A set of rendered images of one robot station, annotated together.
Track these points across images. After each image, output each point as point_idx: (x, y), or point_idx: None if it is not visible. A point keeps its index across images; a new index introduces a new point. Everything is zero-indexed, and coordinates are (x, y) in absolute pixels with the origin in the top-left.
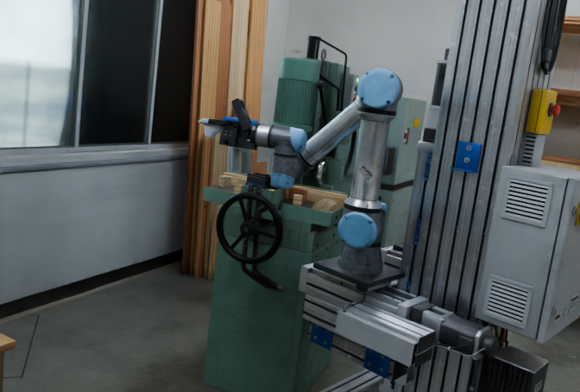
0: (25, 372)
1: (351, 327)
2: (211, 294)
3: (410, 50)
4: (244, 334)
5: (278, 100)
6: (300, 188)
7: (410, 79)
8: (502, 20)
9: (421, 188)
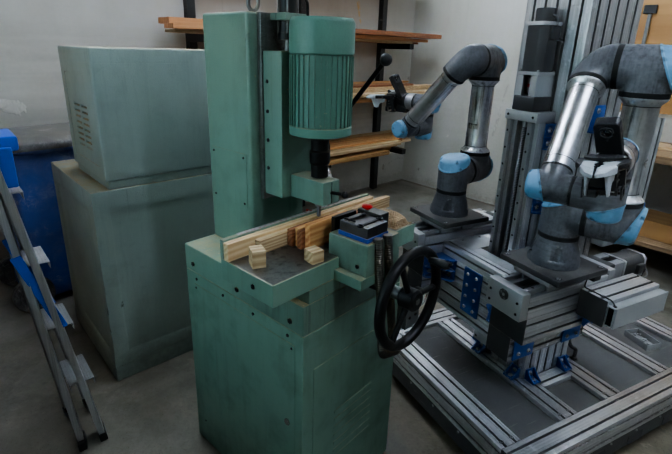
0: None
1: (627, 314)
2: (11, 450)
3: None
4: (344, 428)
5: (321, 93)
6: (332, 211)
7: (44, 15)
8: None
9: (538, 160)
